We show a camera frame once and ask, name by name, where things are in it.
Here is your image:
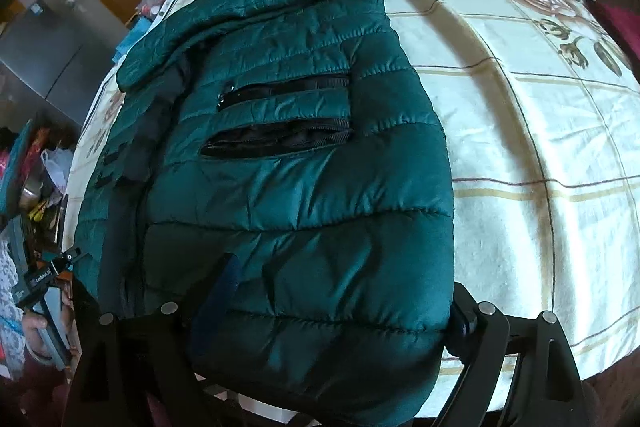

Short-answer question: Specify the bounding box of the grey refrigerator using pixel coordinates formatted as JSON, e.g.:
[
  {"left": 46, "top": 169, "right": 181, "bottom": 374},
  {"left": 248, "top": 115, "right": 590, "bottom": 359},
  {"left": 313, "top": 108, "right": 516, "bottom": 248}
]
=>
[{"left": 1, "top": 0, "right": 113, "bottom": 131}]

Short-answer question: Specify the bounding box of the white plastic bag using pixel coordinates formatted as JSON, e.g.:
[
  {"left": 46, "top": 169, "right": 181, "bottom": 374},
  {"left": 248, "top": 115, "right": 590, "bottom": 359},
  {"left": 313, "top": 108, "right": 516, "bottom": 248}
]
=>
[{"left": 40, "top": 147, "right": 74, "bottom": 194}]

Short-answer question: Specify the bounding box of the dark green puffer jacket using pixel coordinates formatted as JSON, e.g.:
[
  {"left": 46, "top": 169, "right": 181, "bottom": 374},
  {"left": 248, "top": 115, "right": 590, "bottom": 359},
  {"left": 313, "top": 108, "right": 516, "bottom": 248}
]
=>
[{"left": 74, "top": 0, "right": 454, "bottom": 426}]

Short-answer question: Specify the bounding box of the metal bowl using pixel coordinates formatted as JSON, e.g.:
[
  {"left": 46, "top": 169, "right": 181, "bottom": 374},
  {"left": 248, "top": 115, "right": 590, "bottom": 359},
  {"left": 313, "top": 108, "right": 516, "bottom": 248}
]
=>
[{"left": 18, "top": 176, "right": 42, "bottom": 211}]

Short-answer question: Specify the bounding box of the blue paper bag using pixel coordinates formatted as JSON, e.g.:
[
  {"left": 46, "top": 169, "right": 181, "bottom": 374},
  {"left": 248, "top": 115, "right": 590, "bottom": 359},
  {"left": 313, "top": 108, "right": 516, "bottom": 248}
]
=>
[{"left": 112, "top": 15, "right": 152, "bottom": 64}]

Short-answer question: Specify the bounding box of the person's left hand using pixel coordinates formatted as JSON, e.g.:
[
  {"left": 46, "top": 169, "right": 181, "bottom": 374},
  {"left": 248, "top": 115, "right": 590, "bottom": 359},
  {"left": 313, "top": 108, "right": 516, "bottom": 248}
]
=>
[{"left": 22, "top": 284, "right": 74, "bottom": 365}]

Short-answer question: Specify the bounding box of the cream floral bed quilt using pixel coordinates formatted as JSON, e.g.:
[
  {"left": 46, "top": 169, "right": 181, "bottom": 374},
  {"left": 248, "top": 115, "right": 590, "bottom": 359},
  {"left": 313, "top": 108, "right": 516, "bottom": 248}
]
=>
[{"left": 62, "top": 0, "right": 640, "bottom": 421}]

